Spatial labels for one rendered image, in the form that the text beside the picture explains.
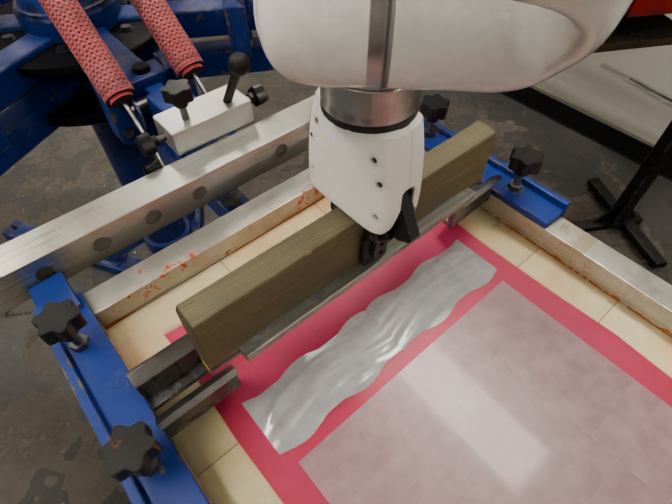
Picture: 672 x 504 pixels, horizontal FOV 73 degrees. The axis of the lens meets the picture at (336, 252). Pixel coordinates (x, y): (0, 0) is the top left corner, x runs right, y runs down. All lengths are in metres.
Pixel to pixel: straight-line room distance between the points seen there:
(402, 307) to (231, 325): 0.26
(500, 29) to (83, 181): 2.30
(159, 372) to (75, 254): 0.20
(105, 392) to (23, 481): 1.21
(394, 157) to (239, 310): 0.17
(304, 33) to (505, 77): 0.09
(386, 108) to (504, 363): 0.35
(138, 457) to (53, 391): 1.39
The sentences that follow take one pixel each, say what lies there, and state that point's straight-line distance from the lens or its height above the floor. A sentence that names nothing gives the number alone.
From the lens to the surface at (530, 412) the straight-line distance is 0.56.
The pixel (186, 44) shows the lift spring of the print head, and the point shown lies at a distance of 0.84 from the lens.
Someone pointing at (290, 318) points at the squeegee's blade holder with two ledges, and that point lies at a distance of 0.43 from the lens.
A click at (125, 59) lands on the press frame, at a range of 0.97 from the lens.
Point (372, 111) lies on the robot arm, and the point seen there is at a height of 1.26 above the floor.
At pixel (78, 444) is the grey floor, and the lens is 1.69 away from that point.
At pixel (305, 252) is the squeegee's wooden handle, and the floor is 1.14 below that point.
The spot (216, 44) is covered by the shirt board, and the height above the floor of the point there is 0.93.
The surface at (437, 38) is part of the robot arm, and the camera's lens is 0.21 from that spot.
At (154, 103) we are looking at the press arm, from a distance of 0.79.
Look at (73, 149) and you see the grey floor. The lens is 2.65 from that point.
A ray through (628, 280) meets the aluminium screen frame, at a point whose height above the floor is 0.99.
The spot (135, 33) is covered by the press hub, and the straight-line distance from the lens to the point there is 1.08.
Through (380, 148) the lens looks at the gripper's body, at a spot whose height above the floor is 1.24.
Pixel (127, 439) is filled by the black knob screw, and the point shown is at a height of 1.06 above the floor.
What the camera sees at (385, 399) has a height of 0.95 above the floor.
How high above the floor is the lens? 1.44
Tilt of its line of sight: 51 degrees down
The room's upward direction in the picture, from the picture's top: straight up
